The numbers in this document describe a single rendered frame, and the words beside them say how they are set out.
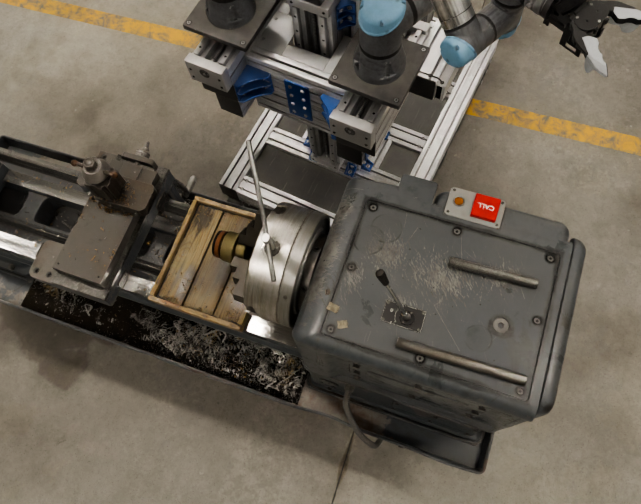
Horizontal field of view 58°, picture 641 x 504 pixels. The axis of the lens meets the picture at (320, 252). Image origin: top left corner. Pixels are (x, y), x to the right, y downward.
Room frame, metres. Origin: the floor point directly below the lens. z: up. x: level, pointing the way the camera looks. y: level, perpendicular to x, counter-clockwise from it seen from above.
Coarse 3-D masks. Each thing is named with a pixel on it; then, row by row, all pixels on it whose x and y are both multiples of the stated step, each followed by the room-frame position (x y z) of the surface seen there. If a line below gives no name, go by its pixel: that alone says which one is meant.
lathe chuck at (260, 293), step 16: (288, 208) 0.66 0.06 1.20; (304, 208) 0.67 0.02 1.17; (272, 224) 0.61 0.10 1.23; (288, 224) 0.60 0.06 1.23; (256, 240) 0.57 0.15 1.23; (288, 240) 0.56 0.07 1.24; (256, 256) 0.53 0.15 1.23; (272, 256) 0.52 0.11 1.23; (288, 256) 0.52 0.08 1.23; (256, 272) 0.50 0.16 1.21; (256, 288) 0.47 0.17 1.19; (272, 288) 0.46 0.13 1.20; (256, 304) 0.44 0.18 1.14; (272, 304) 0.43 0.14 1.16; (272, 320) 0.41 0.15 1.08
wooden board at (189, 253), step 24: (192, 216) 0.84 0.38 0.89; (216, 216) 0.83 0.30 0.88; (240, 216) 0.81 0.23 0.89; (192, 240) 0.76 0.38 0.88; (168, 264) 0.69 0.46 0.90; (192, 264) 0.68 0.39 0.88; (216, 264) 0.67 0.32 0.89; (168, 288) 0.62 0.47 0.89; (192, 288) 0.60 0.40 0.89; (216, 288) 0.59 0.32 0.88; (192, 312) 0.52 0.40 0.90; (216, 312) 0.52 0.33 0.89; (240, 312) 0.50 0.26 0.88
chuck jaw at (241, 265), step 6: (234, 258) 0.59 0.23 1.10; (240, 258) 0.58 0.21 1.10; (234, 264) 0.57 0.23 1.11; (240, 264) 0.57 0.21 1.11; (246, 264) 0.56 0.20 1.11; (234, 270) 0.56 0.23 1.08; (240, 270) 0.55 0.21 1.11; (246, 270) 0.55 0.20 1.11; (234, 276) 0.53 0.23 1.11; (240, 276) 0.53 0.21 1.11; (234, 282) 0.53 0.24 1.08; (240, 282) 0.52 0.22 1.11; (240, 288) 0.50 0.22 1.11; (234, 294) 0.48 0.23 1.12; (240, 294) 0.48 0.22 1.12; (240, 300) 0.47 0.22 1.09
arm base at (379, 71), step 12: (360, 48) 1.07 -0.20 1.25; (360, 60) 1.06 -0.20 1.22; (372, 60) 1.03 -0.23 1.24; (384, 60) 1.03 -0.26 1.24; (396, 60) 1.03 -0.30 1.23; (360, 72) 1.04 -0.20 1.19; (372, 72) 1.02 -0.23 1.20; (384, 72) 1.02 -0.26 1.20; (396, 72) 1.02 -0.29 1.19; (384, 84) 1.01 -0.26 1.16
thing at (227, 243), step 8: (224, 232) 0.67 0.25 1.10; (232, 232) 0.66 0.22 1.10; (216, 240) 0.64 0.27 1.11; (224, 240) 0.64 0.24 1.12; (232, 240) 0.63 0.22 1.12; (216, 248) 0.62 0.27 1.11; (224, 248) 0.62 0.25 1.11; (232, 248) 0.61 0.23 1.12; (240, 248) 0.61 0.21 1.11; (248, 248) 0.63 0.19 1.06; (216, 256) 0.61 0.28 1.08; (224, 256) 0.60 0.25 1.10; (232, 256) 0.59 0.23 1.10; (240, 256) 0.59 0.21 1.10; (248, 256) 0.61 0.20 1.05
